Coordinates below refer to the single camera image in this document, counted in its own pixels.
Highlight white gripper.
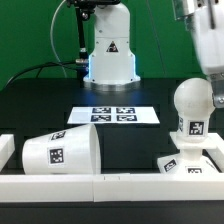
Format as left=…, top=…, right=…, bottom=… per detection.
left=172, top=0, right=224, bottom=110

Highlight white light bulb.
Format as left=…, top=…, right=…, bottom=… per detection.
left=174, top=78, right=215, bottom=142

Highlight white lamp base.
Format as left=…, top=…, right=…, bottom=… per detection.
left=157, top=132, right=224, bottom=174

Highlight white lamp shade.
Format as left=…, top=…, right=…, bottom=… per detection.
left=22, top=124, right=101, bottom=175

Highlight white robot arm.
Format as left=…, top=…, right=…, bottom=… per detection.
left=84, top=0, right=224, bottom=108

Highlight white marker sheet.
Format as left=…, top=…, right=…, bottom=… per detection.
left=68, top=106, right=160, bottom=124

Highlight green curtain backdrop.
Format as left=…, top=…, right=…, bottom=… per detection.
left=0, top=0, right=224, bottom=92

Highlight black cables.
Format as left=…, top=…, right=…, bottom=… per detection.
left=5, top=61, right=84, bottom=88

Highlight grey cable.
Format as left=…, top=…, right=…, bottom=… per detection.
left=49, top=0, right=78, bottom=79

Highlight white front rail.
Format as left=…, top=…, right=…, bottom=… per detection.
left=0, top=173, right=224, bottom=203

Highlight white left rail block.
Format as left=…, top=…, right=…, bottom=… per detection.
left=0, top=134, right=15, bottom=171

